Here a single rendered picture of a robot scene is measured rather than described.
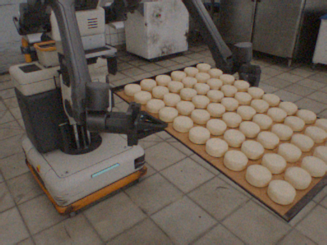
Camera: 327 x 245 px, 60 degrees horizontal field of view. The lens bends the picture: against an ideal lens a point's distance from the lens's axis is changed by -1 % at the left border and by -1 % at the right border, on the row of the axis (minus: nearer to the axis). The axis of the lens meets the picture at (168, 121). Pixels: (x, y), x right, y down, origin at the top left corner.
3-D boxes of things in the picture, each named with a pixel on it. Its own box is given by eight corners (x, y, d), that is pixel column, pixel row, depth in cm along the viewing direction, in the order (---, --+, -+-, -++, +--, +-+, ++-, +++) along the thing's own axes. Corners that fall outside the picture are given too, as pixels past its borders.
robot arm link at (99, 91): (101, 114, 85) (72, 118, 80) (100, 75, 81) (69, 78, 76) (119, 127, 76) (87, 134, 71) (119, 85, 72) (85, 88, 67)
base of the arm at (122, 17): (121, 5, 154) (101, 7, 147) (126, -3, 147) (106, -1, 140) (127, 20, 154) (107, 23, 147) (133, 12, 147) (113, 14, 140)
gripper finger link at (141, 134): (167, 118, 68) (128, 115, 69) (166, 142, 72) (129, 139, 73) (169, 104, 74) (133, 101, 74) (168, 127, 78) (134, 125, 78)
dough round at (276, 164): (262, 173, 61) (264, 166, 60) (259, 157, 65) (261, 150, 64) (286, 176, 61) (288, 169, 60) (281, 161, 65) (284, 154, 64)
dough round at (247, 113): (233, 111, 82) (234, 106, 80) (248, 110, 83) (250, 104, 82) (241, 121, 78) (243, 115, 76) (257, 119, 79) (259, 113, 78)
